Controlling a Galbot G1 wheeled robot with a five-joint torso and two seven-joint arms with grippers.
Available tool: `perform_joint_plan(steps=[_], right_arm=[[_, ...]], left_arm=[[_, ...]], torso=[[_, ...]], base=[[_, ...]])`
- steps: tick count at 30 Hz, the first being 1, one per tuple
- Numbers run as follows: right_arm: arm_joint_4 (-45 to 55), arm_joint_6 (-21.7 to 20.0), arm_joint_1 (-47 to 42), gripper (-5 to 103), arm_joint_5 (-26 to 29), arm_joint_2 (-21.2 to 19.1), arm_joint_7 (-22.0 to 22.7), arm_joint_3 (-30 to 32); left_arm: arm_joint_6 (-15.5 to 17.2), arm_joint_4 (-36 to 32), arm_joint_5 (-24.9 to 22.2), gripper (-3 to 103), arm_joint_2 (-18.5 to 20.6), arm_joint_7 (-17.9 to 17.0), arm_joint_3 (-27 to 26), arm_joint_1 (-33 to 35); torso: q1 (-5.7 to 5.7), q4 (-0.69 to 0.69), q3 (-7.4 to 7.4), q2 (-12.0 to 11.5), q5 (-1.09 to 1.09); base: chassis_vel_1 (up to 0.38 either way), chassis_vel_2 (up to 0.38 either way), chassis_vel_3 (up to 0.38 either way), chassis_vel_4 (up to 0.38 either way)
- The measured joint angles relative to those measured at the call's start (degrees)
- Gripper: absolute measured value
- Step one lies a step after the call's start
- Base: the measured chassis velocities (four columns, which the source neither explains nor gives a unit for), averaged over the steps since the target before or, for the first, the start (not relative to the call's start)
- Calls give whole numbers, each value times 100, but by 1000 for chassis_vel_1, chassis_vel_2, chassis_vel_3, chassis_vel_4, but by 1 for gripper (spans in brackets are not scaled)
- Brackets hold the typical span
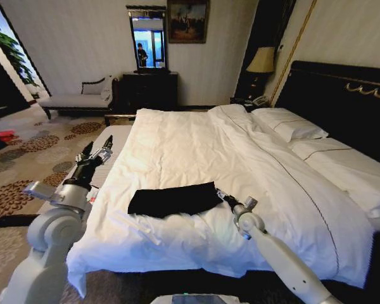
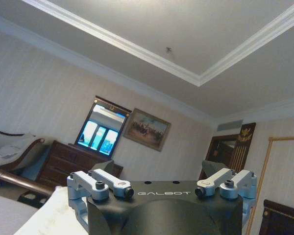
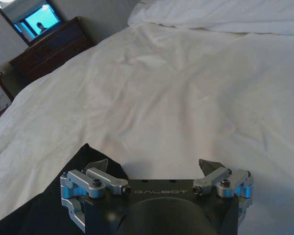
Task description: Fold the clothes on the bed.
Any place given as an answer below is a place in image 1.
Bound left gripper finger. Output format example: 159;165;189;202
90;135;114;165
75;141;94;164

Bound black garment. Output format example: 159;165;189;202
127;181;224;219

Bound dark bed bench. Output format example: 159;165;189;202
103;113;137;127

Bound white duvet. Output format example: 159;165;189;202
66;103;376;298

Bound white chaise longue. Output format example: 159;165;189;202
39;75;120;120

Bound white cushion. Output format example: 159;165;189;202
99;75;115;101

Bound dark wooden dresser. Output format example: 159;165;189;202
122;72;179;111

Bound red object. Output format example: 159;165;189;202
0;129;19;143

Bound dark nightstand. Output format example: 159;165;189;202
229;94;273;111

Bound small white pillow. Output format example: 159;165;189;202
250;107;329;143

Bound white telephone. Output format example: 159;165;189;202
244;95;270;107

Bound dark wooden cabinet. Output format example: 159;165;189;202
0;47;31;120

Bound person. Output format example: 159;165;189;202
136;42;149;68

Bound white robot front shell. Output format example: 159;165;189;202
150;293;239;304

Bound dark framed mirror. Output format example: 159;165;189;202
125;4;172;75

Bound large white pillow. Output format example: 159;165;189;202
288;137;380;219

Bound green plant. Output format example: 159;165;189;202
0;20;39;89

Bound table lamp with beige shade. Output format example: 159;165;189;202
245;46;276;92

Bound dark headboard with gold trim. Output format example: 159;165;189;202
274;60;380;168

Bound framed painting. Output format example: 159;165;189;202
167;0;210;44

